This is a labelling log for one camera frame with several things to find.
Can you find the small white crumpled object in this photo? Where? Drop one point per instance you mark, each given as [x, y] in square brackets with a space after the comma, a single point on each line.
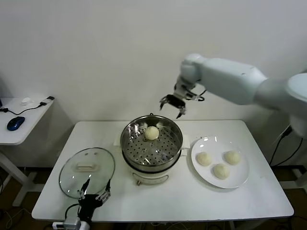
[26, 101]

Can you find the perforated steel steamer basket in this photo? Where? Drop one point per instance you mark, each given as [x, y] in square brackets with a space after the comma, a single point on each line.
[168, 134]

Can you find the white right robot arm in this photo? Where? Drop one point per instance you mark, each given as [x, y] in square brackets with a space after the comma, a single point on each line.
[239, 81]

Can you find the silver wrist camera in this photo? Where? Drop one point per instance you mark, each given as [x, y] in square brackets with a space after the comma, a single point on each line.
[72, 223]
[193, 95]

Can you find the dark monitor edge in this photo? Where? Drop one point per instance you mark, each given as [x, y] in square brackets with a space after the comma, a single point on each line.
[1, 100]

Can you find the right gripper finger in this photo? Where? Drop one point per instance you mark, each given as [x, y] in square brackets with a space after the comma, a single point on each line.
[182, 110]
[163, 100]

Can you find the white electric cooker pot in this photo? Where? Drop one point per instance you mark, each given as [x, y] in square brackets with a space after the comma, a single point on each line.
[149, 178]

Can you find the white work table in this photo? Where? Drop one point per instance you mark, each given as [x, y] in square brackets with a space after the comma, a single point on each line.
[180, 203]

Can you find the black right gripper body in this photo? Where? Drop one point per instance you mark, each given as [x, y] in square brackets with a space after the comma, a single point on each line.
[176, 101]

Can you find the white steamed baozi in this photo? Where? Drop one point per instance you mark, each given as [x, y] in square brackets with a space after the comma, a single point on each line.
[220, 171]
[151, 133]
[204, 158]
[232, 157]

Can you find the white side desk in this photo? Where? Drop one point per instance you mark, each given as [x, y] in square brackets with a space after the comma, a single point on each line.
[31, 119]

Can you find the blue computer mouse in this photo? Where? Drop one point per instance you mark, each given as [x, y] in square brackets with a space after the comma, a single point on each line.
[15, 123]

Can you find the grey table foot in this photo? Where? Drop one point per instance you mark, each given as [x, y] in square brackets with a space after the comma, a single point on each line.
[299, 177]

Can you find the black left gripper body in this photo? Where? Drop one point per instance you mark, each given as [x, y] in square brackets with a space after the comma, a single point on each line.
[90, 203]

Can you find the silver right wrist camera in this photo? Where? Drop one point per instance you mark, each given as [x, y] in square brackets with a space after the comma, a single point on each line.
[193, 95]

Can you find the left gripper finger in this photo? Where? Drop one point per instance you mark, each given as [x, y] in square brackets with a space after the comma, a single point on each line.
[107, 194]
[84, 190]

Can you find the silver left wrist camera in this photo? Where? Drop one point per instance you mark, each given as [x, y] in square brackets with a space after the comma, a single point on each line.
[72, 223]

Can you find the white round plate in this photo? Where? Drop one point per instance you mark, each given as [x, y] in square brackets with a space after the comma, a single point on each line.
[216, 184]

